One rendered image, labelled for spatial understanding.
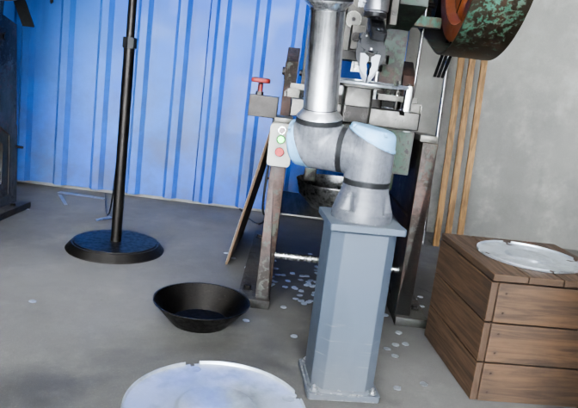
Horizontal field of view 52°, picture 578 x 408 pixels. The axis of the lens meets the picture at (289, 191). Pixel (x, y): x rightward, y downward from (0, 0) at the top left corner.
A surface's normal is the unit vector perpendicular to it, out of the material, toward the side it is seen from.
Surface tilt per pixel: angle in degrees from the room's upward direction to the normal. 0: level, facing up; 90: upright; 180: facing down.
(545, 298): 90
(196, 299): 49
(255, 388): 0
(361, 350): 90
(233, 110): 90
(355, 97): 90
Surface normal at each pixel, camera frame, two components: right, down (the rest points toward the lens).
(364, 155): -0.34, 0.13
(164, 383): 0.12, -0.98
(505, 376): 0.08, 0.19
